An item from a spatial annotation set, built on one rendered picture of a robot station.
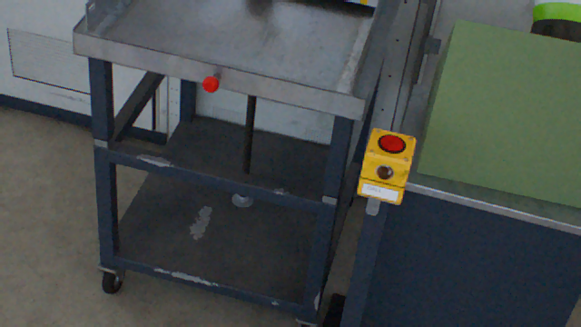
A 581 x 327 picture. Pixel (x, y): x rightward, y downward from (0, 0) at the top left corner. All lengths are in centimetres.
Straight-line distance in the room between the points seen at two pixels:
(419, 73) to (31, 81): 125
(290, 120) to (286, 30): 80
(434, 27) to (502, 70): 83
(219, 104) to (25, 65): 64
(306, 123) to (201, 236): 54
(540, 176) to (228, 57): 66
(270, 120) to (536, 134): 120
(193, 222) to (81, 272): 35
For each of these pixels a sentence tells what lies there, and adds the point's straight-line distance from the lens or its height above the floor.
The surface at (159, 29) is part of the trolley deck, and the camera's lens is 185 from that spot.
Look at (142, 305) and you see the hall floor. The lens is 238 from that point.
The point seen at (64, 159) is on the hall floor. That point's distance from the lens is 282.
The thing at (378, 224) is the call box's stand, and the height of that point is 72.
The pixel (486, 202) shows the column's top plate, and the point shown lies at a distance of 169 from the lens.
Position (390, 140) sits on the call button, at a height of 91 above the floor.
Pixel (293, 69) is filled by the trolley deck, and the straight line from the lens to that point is 175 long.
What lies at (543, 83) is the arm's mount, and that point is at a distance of 157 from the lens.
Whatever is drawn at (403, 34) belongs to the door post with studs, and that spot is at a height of 60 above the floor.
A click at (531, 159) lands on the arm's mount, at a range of 167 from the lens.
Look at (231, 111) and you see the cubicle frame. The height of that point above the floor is 21.
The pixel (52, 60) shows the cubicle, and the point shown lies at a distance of 283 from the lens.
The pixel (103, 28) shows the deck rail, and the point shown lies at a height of 85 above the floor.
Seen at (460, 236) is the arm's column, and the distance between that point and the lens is 176.
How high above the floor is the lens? 183
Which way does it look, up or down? 40 degrees down
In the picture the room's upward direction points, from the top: 8 degrees clockwise
